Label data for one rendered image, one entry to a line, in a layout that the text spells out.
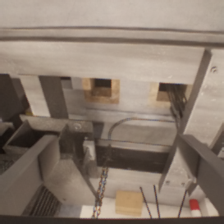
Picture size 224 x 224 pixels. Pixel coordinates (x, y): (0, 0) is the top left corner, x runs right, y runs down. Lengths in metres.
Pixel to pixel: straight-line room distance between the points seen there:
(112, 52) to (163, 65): 0.20
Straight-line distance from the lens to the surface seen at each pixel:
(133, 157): 1.24
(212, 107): 0.78
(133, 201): 2.81
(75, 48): 0.65
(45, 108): 0.86
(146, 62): 0.62
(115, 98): 1.49
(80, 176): 0.75
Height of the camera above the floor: 1.24
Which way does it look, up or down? 51 degrees down
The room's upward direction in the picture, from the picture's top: 167 degrees counter-clockwise
